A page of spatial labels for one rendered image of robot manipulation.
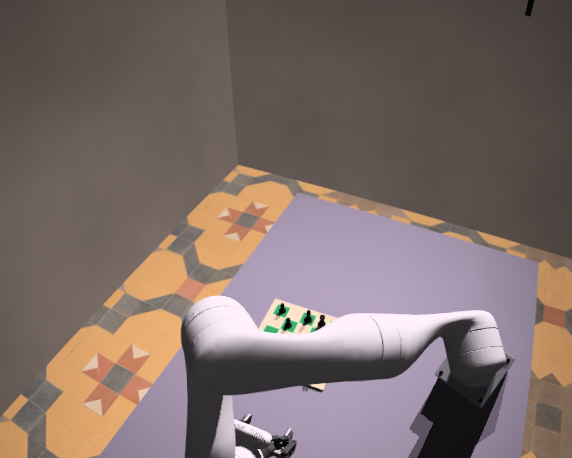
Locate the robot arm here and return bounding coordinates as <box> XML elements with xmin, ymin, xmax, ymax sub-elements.
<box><xmin>181</xmin><ymin>296</ymin><xmax>506</xmax><ymax>458</ymax></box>

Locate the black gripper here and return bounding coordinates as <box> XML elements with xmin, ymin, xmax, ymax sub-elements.
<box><xmin>239</xmin><ymin>414</ymin><xmax>297</xmax><ymax>458</ymax></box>

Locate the green and cream chessboard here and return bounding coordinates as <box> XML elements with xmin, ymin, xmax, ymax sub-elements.
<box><xmin>258</xmin><ymin>299</ymin><xmax>338</xmax><ymax>391</ymax></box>

